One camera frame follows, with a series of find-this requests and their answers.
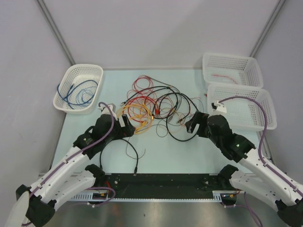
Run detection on yellow ethernet cable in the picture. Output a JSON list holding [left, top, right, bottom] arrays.
[[115, 104, 153, 135]]

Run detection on thin red wire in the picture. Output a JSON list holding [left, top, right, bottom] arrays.
[[126, 75, 157, 102]]

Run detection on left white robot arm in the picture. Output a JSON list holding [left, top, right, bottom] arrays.
[[5, 113, 135, 227]]

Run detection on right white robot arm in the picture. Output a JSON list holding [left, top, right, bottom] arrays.
[[185, 112, 303, 227]]

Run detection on near right white basket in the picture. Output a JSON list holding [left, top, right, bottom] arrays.
[[207, 84, 277, 131]]

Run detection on white basket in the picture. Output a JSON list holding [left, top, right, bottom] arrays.
[[202, 53, 264, 88], [53, 64, 104, 114], [207, 84, 277, 131]]

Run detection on far right white basket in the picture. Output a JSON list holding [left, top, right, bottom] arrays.
[[202, 53, 264, 88]]

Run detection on left white basket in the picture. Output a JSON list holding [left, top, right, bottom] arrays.
[[53, 64, 104, 114]]

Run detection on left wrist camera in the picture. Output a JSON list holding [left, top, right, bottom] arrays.
[[98, 102, 116, 114]]

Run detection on grey ethernet cable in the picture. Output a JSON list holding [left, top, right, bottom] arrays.
[[155, 78, 183, 123]]

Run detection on brown thin wire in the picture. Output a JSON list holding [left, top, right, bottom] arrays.
[[125, 122, 171, 158]]

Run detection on short black ethernet cable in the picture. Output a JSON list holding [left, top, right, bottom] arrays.
[[99, 138, 139, 177]]

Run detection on red cable in far basket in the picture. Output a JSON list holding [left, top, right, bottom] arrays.
[[211, 73, 240, 84]]

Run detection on blue cable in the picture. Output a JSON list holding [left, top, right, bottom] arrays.
[[57, 79, 98, 110]]

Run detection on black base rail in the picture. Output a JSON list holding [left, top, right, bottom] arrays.
[[94, 174, 235, 200]]

